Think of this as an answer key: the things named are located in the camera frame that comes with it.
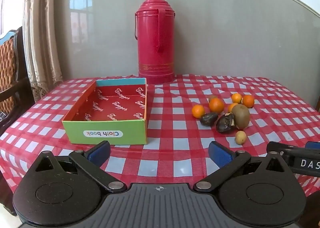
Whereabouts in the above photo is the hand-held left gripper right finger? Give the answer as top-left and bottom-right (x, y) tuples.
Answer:
(194, 141), (287, 195)

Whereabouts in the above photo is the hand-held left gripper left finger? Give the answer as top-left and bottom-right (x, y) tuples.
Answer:
(35, 141), (127, 195)

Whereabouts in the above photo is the colourful cardboard box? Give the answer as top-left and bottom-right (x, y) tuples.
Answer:
(62, 78), (148, 145)

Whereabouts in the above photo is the small yellowish kiwi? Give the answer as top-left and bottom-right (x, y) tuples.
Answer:
(235, 131), (247, 145)

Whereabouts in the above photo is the dark peeling avocado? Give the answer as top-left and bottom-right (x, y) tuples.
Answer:
(216, 112), (236, 134)

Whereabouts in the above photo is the large brown kiwi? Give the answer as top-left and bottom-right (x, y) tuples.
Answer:
(231, 104), (250, 130)

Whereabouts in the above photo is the red white checked tablecloth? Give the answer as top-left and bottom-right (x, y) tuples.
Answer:
(0, 74), (320, 197)

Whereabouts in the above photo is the dark wooden chair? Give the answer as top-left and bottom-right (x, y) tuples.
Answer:
(0, 26), (35, 136)

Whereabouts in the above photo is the beige curtain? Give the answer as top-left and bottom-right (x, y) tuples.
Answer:
(21, 0), (64, 103)

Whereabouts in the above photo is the red thermos flask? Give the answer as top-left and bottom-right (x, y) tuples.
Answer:
(134, 0), (175, 84)

